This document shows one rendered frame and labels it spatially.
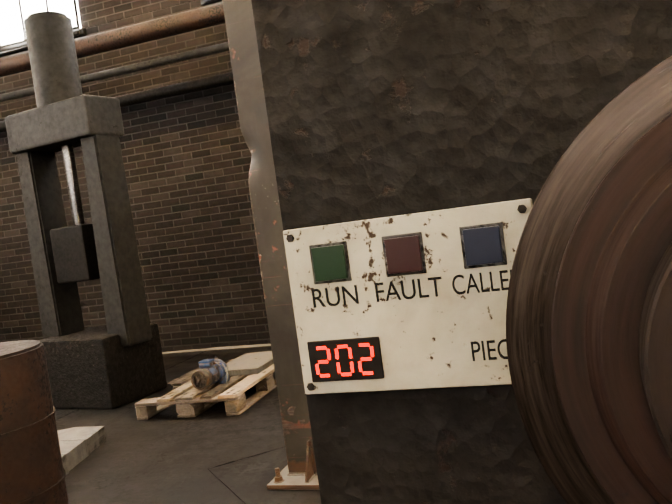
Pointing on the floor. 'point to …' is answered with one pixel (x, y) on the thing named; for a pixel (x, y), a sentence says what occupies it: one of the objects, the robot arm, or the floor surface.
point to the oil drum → (28, 428)
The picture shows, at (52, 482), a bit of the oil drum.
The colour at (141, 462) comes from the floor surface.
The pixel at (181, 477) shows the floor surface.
